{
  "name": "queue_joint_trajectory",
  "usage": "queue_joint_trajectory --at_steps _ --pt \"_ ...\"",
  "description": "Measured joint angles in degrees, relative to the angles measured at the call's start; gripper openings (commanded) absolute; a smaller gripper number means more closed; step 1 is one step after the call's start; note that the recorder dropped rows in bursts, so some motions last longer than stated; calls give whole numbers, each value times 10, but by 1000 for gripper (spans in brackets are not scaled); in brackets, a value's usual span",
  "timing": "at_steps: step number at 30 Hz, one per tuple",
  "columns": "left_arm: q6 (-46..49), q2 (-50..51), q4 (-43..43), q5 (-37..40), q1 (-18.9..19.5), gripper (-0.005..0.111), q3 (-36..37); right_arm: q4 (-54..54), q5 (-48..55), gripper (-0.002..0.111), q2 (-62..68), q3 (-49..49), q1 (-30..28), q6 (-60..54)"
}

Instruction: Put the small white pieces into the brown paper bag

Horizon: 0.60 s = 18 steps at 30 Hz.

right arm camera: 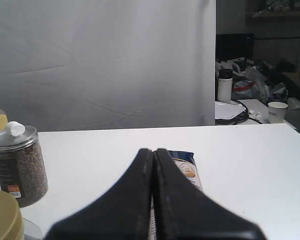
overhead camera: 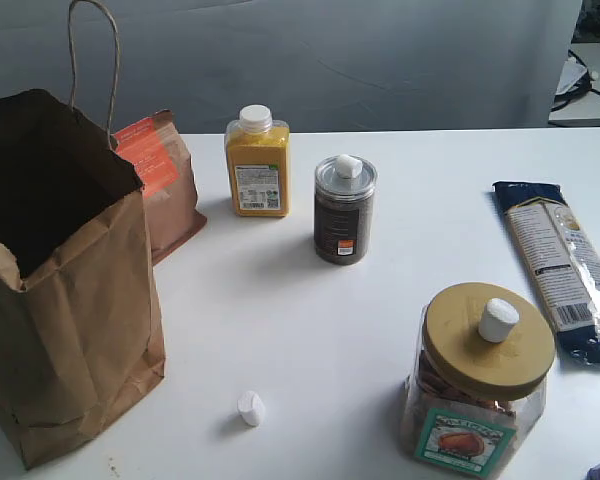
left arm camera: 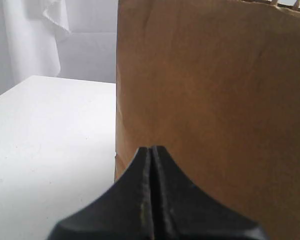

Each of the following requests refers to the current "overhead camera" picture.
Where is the white marshmallow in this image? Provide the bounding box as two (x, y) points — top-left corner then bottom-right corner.
(334, 154), (364, 180)
(237, 390), (266, 427)
(478, 298), (520, 343)

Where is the brown paper bag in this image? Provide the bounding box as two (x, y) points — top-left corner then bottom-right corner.
(0, 0), (167, 471)

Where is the dark seed clear jar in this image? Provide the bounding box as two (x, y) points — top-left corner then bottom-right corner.
(313, 155), (377, 265)

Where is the yellow grain plastic bottle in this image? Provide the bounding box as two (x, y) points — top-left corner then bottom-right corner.
(224, 104), (290, 218)

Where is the brown pouch orange label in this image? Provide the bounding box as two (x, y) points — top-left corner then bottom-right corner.
(114, 110), (207, 264)

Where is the snack jar tan lid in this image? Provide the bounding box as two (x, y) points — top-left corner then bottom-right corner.
(400, 282), (556, 479)

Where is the blue spaghetti packet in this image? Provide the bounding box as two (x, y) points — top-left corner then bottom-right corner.
(493, 181), (600, 368)

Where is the background desk with cables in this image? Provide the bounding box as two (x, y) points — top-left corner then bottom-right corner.
(548, 41), (600, 128)

